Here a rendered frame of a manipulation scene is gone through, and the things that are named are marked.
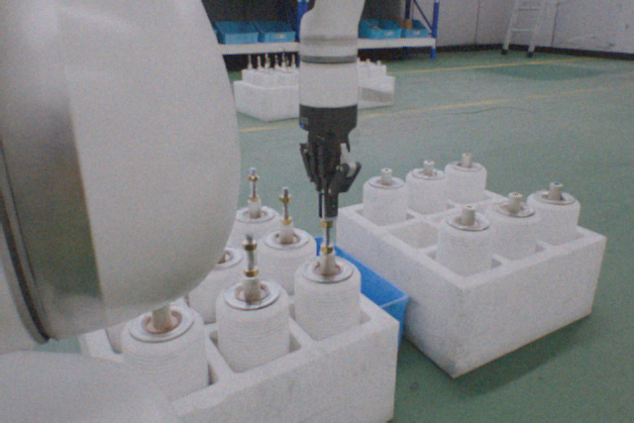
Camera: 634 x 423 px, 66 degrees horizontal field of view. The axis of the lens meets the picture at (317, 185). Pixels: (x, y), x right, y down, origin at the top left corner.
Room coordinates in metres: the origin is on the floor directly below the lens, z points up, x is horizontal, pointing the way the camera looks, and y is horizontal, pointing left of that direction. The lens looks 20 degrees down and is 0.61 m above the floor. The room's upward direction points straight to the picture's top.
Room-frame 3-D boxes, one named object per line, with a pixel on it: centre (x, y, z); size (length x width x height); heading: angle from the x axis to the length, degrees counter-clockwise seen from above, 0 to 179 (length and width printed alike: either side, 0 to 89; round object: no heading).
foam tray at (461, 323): (0.95, -0.31, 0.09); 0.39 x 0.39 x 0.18; 30
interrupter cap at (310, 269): (0.62, -0.01, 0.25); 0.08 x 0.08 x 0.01
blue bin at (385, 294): (0.86, -0.04, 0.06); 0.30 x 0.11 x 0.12; 32
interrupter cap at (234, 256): (0.66, 0.15, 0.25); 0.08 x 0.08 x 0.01
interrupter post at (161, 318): (0.50, 0.19, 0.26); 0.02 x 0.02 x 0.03
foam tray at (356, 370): (0.66, 0.15, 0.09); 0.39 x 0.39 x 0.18; 33
